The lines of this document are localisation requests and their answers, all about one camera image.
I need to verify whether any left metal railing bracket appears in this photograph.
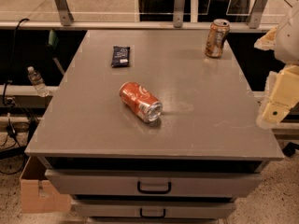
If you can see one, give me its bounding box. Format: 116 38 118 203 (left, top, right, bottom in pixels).
54 0 74 26

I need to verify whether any middle metal railing bracket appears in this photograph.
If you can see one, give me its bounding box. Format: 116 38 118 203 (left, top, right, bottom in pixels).
173 0 185 28

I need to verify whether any upper grey drawer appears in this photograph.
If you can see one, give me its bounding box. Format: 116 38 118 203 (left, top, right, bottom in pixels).
46 169 263 198

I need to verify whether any dark blue snack packet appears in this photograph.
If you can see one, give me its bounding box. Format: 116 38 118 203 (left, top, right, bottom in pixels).
111 46 130 68

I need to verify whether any right metal railing bracket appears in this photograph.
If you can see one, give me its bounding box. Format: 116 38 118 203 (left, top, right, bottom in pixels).
247 0 268 29

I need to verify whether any brown cardboard box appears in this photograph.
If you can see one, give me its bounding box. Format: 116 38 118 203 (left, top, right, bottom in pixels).
20 157 71 214

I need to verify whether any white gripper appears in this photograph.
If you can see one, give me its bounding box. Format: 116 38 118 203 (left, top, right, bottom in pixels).
254 2 299 129

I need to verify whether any orange soda can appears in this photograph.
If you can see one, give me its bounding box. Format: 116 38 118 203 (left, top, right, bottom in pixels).
205 19 230 58

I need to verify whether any grey drawer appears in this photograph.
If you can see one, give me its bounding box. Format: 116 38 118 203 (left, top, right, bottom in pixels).
72 200 235 219
46 169 263 198

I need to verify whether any clear plastic water bottle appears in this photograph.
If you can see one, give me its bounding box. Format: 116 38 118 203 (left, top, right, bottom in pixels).
27 66 49 97

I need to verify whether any red cola can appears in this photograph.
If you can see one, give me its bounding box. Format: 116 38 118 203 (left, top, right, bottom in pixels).
119 82 163 123

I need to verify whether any lower grey drawer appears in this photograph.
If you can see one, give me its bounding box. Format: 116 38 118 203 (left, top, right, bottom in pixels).
72 200 235 219

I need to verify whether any metal railing bracket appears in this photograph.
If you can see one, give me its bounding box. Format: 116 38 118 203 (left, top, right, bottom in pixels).
173 0 185 28
247 0 268 29
54 0 74 26

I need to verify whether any black cable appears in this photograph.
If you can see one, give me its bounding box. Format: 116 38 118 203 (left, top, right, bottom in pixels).
0 18 40 175

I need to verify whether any green handled tool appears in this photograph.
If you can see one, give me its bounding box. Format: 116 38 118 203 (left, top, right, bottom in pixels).
46 29 65 75

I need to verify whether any grey drawer cabinet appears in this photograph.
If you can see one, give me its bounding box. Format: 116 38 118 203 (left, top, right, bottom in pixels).
26 30 283 224

